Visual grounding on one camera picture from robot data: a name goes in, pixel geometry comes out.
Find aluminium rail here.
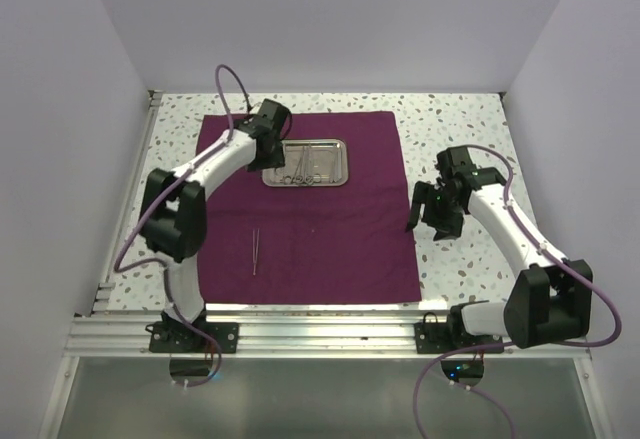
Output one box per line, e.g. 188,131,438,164
89,90,163,315
64,311,586,360

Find steel forceps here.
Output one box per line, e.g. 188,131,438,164
272,169,294,185

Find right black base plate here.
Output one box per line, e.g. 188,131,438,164
413,312,505,355

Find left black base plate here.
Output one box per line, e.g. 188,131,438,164
144,321,240,354

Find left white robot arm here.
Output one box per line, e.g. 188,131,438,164
134,99,292,352

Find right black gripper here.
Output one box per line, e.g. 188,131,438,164
406,181,464,242

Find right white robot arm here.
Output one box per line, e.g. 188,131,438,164
406,146,593,352

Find steel surgical scissors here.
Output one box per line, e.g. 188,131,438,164
293,146,322,186

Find purple surgical wrap cloth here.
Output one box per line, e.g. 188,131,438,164
197,112,421,305

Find steel instrument tray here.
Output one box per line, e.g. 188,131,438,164
262,139,349,188

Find aluminium front rail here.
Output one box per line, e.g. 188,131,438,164
64,311,586,360

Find aluminium left side rail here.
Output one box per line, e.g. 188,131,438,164
89,90,163,315

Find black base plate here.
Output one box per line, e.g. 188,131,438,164
144,321,240,354
413,312,505,355

